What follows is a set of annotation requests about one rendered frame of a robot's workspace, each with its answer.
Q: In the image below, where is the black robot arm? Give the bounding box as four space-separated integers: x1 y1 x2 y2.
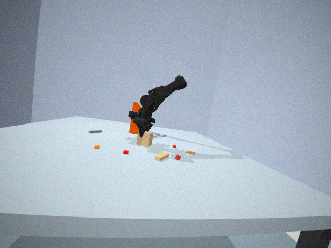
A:
128 75 187 120

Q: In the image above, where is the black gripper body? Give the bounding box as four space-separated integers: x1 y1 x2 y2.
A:
133 107 155 126

